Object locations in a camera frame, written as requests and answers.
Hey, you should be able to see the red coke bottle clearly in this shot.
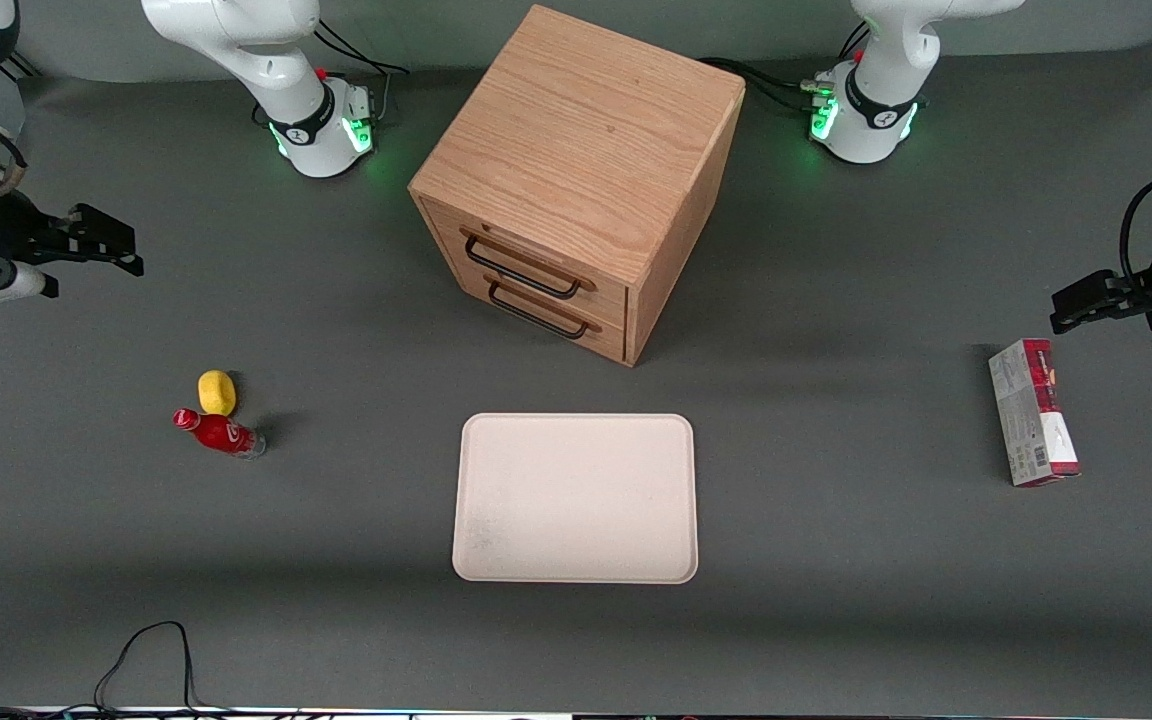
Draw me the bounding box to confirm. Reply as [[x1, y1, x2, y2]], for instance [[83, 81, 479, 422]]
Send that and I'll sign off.
[[172, 407, 267, 462]]

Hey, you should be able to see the beige rectangular tray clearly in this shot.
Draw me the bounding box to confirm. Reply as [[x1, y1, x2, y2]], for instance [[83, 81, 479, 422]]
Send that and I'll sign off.
[[451, 412, 700, 586]]

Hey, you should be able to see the red and grey carton box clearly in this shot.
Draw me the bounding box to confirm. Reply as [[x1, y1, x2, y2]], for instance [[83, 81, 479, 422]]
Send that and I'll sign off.
[[987, 338, 1083, 489]]

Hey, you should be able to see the yellow lemon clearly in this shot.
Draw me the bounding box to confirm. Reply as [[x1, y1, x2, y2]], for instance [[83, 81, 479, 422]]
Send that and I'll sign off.
[[197, 369, 238, 418]]

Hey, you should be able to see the wooden drawer front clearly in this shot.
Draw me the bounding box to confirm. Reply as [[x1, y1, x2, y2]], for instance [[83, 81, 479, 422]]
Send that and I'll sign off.
[[454, 270, 629, 364], [419, 196, 630, 327]]

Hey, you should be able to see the wooden drawer cabinet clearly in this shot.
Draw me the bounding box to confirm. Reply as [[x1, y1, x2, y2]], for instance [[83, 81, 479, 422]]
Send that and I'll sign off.
[[407, 4, 747, 369]]

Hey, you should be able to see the black right arm base cable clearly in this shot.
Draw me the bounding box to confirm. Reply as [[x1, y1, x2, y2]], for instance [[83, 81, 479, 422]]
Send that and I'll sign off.
[[252, 18, 411, 129]]

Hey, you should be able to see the black arm base cable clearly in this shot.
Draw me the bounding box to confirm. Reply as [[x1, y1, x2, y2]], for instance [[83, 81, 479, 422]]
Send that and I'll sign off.
[[698, 18, 873, 113], [252, 18, 411, 129]]

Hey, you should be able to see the black cable on table edge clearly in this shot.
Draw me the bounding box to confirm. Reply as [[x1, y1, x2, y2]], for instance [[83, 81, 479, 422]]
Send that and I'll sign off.
[[0, 620, 337, 719]]

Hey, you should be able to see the black left arm base cable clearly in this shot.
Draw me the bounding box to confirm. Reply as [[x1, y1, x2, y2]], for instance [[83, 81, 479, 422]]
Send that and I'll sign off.
[[698, 18, 873, 113]]

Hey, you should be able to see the black metal drawer handle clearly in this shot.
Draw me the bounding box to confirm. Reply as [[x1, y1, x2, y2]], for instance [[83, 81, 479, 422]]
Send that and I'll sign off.
[[484, 274, 603, 340], [462, 227, 598, 301]]

